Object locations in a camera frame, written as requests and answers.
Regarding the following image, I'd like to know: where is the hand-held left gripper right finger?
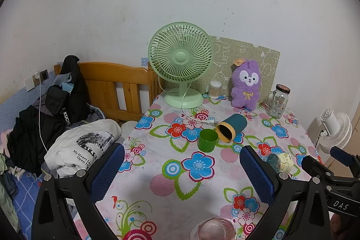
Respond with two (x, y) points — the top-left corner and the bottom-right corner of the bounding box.
(239, 145), (331, 240)

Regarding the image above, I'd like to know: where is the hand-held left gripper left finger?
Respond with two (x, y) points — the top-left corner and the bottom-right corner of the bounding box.
(31, 142), (126, 240)

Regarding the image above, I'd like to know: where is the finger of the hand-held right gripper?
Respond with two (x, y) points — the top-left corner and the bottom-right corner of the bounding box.
(330, 146), (360, 171)
(301, 155), (342, 188)

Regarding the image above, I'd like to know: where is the green plastic cup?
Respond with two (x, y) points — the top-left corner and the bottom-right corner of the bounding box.
(197, 129), (219, 152)

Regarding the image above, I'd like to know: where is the teal cup with yellow rim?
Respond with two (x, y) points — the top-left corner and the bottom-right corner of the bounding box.
(215, 113), (248, 143)

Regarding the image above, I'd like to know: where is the person's right hand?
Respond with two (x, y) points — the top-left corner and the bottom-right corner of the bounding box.
(330, 214), (360, 240)

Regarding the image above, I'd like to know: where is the white standing fan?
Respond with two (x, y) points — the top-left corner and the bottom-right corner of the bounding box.
(314, 108), (352, 156)

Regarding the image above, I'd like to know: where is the white printed shirt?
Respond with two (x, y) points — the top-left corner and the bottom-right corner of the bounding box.
(44, 119), (122, 179)

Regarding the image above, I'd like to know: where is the grey cloth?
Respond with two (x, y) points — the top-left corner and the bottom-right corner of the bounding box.
(87, 103), (107, 122)

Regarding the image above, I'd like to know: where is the floral tablecloth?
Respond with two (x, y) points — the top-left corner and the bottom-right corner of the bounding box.
(74, 91), (321, 240)

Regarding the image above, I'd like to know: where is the pink glass bowl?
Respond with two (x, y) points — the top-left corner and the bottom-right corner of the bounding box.
(191, 217), (237, 240)

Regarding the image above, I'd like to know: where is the glass jar mug with lid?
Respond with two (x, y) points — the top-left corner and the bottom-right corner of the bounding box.
(265, 84), (291, 118)

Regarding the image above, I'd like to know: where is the purple plush toy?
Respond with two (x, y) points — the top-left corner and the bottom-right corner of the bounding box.
(231, 58), (263, 110)

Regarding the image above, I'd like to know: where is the blue checked bedsheet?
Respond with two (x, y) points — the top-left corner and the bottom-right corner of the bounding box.
(13, 170), (82, 240)

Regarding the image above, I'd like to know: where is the black clothes pile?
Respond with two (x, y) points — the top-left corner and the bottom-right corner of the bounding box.
(7, 104), (69, 177)

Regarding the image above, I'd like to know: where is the clear cotton swab container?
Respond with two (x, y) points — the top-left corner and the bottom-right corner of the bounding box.
(209, 81), (223, 100)

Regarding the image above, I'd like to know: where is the wooden bed headboard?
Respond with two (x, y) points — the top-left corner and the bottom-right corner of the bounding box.
(54, 62), (163, 124)

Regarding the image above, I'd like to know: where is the black jacket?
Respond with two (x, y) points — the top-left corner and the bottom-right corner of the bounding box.
(60, 55), (91, 128)

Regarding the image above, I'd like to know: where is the green cloth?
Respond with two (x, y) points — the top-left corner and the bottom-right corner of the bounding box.
(0, 154), (22, 233)

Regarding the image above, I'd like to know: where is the green desk fan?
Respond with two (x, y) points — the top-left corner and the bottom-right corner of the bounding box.
(148, 22), (214, 109)

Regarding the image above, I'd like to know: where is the white charging cable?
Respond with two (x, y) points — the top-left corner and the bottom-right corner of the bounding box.
(39, 80), (49, 151)

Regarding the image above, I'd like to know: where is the black bag with strap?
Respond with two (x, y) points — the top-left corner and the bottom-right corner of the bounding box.
(45, 85), (72, 126)

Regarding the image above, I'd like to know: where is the white fan power cable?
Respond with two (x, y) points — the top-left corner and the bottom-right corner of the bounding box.
(181, 87), (218, 126)

